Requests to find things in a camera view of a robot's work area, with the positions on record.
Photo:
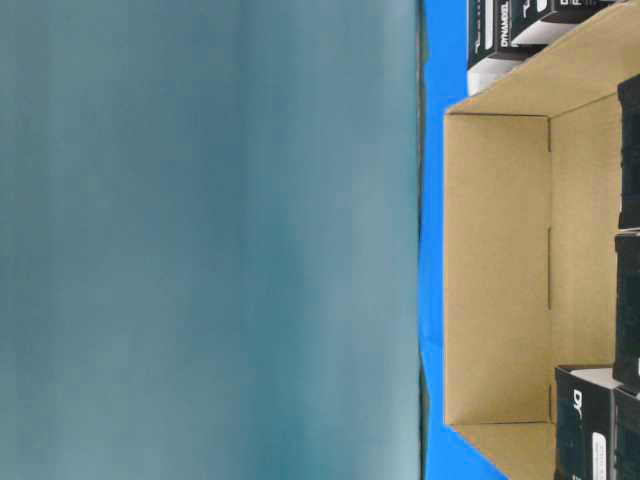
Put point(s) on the brown cardboard box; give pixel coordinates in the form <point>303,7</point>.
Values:
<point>532,195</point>

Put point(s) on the black Dynamixel box in tray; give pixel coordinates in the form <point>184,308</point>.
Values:
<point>493,29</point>

